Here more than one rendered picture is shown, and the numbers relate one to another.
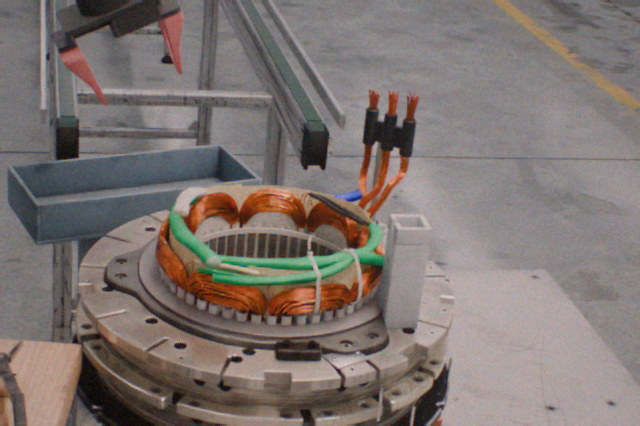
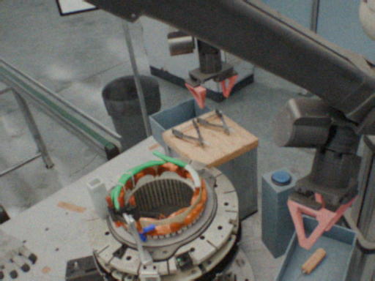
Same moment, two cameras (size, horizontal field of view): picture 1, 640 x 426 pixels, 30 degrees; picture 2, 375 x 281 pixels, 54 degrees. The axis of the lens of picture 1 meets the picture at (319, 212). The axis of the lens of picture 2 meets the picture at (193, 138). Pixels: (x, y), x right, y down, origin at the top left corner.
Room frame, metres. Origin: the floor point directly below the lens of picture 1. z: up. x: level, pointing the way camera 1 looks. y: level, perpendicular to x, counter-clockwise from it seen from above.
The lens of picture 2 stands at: (1.46, -0.11, 1.66)
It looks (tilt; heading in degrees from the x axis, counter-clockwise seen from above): 36 degrees down; 155
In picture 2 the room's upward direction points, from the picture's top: 7 degrees counter-clockwise
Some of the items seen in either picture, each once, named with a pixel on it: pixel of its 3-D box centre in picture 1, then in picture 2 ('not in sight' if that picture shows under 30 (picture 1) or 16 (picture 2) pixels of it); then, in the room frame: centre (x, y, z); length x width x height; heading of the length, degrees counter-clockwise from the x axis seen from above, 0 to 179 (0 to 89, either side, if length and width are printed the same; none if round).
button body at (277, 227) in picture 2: not in sight; (280, 214); (0.95, 0.34, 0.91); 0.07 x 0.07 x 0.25; 84
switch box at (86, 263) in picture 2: not in sight; (86, 269); (0.74, -0.16, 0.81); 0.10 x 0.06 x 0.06; 71
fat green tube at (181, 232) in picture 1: (193, 227); (178, 165); (0.89, 0.10, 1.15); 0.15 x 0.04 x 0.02; 9
